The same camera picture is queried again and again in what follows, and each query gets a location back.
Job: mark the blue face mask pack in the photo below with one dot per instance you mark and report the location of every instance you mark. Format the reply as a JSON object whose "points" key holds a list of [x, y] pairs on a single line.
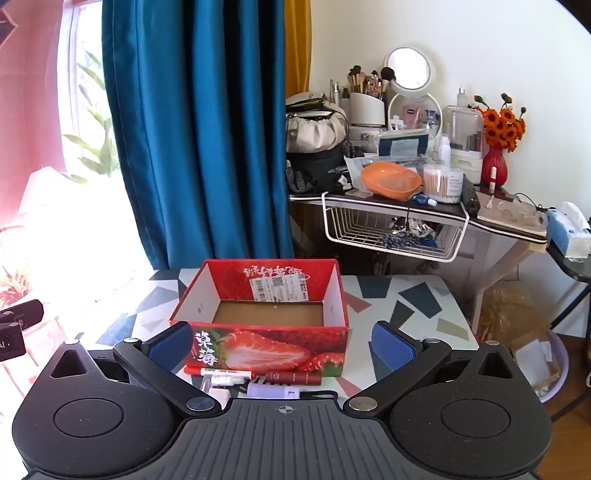
{"points": [[401, 145]]}

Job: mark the crumpled foil packet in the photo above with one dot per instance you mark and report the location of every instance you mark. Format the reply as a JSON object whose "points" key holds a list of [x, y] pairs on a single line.
{"points": [[413, 228]]}

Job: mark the lavender plastic device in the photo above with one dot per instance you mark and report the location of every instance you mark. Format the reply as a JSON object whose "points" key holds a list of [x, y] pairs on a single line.
{"points": [[274, 392]]}

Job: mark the lavender plastic basin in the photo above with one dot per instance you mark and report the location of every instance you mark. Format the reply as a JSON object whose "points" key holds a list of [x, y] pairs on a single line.
{"points": [[561, 364]]}

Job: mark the brown paper bag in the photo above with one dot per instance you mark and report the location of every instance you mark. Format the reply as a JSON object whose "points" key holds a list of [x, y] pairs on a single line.
{"points": [[508, 314]]}

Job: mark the orange artificial flowers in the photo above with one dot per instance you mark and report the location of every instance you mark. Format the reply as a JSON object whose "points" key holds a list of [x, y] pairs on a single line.
{"points": [[501, 127]]}

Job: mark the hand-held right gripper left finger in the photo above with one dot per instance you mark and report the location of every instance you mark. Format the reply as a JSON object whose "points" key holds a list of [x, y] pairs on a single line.
{"points": [[170, 347]]}

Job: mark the yellow curtain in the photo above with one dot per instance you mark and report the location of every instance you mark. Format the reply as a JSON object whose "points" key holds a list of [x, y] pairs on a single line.
{"points": [[298, 41]]}

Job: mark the round white mirror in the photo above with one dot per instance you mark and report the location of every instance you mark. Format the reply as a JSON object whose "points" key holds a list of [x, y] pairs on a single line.
{"points": [[408, 69]]}

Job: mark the black bag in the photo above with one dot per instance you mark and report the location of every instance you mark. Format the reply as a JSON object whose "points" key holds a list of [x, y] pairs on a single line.
{"points": [[323, 168]]}

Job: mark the blue curtain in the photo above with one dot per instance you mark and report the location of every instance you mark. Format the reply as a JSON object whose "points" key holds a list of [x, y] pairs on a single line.
{"points": [[198, 129]]}

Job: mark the white brush holder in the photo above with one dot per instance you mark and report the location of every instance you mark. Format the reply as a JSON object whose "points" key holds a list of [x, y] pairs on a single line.
{"points": [[367, 110]]}

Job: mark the white arch shelf organizer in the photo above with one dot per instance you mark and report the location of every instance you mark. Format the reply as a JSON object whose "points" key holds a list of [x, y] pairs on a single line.
{"points": [[392, 108]]}

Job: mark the black glass side table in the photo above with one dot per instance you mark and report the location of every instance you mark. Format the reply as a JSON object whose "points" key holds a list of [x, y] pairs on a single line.
{"points": [[570, 267]]}

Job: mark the black wide-tooth comb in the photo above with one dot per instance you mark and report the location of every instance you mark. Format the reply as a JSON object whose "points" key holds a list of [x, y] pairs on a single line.
{"points": [[323, 395]]}

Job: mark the white charger plug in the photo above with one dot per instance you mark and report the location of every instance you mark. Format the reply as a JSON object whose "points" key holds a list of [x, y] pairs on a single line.
{"points": [[222, 398]]}

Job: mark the blue tissue box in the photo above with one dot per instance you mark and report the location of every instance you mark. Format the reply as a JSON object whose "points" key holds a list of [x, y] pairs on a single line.
{"points": [[568, 230]]}

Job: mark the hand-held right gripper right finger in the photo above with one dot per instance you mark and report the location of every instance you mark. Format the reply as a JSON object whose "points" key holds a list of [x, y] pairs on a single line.
{"points": [[393, 348]]}

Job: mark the red vase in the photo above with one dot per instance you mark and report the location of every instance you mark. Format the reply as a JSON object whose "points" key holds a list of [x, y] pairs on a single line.
{"points": [[493, 164]]}

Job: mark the bunch of makeup brushes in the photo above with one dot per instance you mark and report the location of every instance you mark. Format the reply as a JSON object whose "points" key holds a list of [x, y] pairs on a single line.
{"points": [[369, 81]]}

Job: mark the strawberry print cardboard box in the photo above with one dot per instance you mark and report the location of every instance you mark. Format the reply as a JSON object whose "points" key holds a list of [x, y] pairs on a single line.
{"points": [[277, 344]]}

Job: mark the black top dressing table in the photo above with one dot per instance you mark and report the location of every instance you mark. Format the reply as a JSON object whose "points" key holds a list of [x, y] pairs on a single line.
{"points": [[503, 258]]}

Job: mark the black dotted pouch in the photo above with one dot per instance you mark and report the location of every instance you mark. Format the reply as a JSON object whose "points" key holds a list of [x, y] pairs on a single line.
{"points": [[296, 181]]}

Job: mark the clear cosmetic organizer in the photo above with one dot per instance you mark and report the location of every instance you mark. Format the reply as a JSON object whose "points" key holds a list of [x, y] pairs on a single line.
{"points": [[461, 134]]}

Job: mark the cotton swab box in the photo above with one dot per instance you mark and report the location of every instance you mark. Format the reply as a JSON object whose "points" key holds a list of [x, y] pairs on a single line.
{"points": [[443, 184]]}

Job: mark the dark red lipstick tube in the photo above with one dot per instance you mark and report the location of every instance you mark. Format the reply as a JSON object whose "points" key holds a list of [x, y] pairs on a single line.
{"points": [[293, 378]]}

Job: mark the red capped white marker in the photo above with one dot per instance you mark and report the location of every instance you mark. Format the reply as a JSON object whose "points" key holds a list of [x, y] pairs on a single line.
{"points": [[217, 370]]}

